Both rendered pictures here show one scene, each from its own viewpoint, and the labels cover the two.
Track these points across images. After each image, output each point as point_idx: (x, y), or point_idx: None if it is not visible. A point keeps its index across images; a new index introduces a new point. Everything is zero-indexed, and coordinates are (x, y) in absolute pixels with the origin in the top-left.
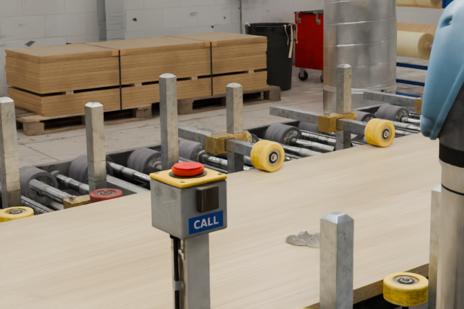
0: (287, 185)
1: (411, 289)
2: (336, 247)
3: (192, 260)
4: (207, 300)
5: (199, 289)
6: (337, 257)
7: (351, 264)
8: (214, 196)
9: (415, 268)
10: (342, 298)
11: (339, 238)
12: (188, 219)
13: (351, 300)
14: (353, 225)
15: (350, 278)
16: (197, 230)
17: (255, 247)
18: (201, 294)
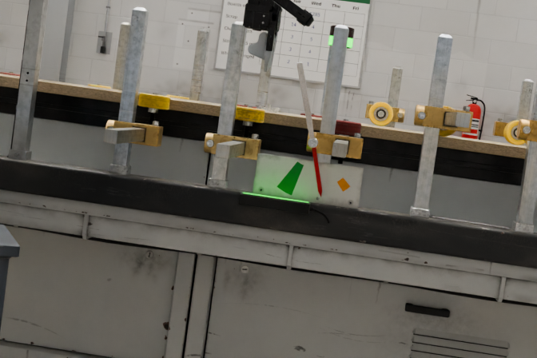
0: None
1: (239, 107)
2: (130, 23)
3: None
4: (39, 18)
5: (35, 10)
6: (130, 29)
7: (140, 37)
8: None
9: (278, 114)
10: (130, 56)
11: (133, 18)
12: None
13: (138, 61)
14: (145, 15)
15: (138, 46)
16: None
17: None
18: (36, 13)
